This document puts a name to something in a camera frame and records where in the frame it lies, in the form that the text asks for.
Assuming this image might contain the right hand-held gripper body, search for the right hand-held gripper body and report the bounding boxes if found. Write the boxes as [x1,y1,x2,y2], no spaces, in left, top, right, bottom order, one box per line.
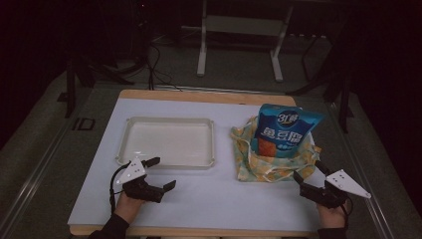
[300,168,372,210]

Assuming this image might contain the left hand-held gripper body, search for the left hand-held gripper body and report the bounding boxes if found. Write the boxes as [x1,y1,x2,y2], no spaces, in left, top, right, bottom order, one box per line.
[114,157,165,204]

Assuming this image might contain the white rectangular plastic tray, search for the white rectangular plastic tray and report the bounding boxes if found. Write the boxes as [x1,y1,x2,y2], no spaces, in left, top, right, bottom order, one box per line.
[114,116,216,170]

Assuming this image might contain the yellow patterned cloth bag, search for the yellow patterned cloth bag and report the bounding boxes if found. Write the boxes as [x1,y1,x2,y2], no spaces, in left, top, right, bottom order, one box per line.
[230,116,322,183]

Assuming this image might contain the blue snack bag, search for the blue snack bag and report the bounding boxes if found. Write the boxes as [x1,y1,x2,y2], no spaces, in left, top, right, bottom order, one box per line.
[250,103,325,159]

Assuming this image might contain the person's right hand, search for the person's right hand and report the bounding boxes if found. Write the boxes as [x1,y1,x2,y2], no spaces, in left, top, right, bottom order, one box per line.
[316,200,351,231]

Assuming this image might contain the person's left hand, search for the person's left hand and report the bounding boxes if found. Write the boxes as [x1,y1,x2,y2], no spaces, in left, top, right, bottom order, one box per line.
[113,192,147,225]

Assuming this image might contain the white table cover sheet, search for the white table cover sheet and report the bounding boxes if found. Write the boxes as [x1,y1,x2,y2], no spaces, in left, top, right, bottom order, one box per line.
[67,97,327,233]

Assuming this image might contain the black metal stand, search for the black metal stand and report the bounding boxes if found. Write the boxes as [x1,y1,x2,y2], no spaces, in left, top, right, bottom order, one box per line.
[287,33,355,134]
[57,58,135,120]

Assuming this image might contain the white metal stand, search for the white metal stand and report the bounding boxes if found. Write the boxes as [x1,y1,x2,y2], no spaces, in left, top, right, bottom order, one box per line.
[196,0,295,84]

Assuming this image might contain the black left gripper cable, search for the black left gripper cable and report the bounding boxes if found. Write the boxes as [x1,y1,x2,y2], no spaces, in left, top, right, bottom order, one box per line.
[108,161,132,215]

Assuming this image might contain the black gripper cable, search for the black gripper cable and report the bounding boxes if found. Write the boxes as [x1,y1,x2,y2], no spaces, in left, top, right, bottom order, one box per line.
[341,195,354,230]
[108,161,132,215]

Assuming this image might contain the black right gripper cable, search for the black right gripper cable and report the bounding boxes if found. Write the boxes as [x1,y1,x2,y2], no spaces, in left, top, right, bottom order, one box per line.
[341,195,354,230]

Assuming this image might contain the black floor bracket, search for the black floor bracket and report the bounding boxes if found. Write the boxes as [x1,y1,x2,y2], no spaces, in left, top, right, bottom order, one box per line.
[72,117,97,131]

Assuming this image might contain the black floor cables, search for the black floor cables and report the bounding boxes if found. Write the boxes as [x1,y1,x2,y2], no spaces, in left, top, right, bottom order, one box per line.
[145,36,183,92]

